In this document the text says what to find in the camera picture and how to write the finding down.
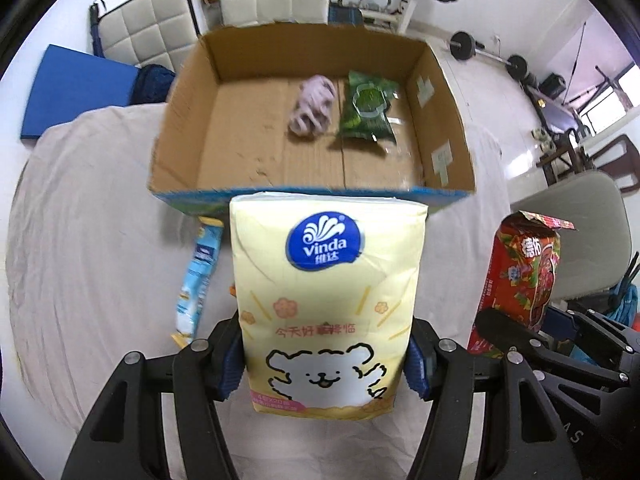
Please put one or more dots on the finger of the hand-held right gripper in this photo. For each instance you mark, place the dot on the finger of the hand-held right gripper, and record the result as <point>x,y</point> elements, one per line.
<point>595,332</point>
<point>505,327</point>

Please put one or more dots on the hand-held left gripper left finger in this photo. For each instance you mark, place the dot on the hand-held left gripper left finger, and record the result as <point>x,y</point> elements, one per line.
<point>231,367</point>

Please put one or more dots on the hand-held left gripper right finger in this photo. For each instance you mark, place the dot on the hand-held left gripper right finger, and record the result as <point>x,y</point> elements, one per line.
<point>417,366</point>

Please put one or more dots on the red snack packet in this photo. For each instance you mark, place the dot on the red snack packet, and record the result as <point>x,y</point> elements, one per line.
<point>525,270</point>

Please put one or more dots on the yellow tissue pack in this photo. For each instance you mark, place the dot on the yellow tissue pack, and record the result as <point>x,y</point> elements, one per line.
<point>325,285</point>

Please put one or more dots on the cardboard box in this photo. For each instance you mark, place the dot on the cardboard box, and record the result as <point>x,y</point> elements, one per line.
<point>250,135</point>

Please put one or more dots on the green snack packet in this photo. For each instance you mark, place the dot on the green snack packet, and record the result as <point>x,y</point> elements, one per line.
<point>367,110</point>

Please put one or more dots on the purple cloth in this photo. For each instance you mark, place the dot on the purple cloth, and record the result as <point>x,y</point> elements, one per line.
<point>311,107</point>

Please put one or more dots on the teal cloth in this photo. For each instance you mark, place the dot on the teal cloth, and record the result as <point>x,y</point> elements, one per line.
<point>625,305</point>

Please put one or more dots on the light blue snack packet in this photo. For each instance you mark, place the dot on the light blue snack packet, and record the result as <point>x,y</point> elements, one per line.
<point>197,280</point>

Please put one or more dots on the grey chair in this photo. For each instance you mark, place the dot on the grey chair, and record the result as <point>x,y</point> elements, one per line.
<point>585,230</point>

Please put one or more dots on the white bed sheet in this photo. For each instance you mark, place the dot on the white bed sheet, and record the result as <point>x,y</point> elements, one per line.
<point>100,260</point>

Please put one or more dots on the wooden chair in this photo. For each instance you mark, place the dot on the wooden chair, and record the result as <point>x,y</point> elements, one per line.
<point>612,152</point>

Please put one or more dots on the dark table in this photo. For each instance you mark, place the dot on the dark table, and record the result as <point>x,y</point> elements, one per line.
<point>560,107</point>

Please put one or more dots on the black barbell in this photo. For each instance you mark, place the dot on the black barbell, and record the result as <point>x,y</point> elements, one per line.
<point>487,55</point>

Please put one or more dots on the dark blue bag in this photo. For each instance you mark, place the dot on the dark blue bag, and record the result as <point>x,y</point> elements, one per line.
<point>155,85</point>

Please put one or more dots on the green and blue bag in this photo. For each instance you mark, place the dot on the green and blue bag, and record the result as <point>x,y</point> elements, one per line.
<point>345,14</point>

